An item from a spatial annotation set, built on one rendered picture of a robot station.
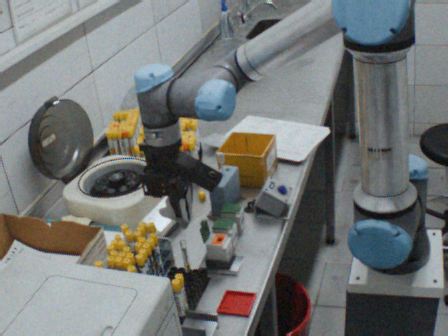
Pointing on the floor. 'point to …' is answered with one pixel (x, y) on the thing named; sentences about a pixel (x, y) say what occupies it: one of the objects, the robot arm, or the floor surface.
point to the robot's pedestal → (389, 315)
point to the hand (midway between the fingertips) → (187, 223)
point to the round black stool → (436, 145)
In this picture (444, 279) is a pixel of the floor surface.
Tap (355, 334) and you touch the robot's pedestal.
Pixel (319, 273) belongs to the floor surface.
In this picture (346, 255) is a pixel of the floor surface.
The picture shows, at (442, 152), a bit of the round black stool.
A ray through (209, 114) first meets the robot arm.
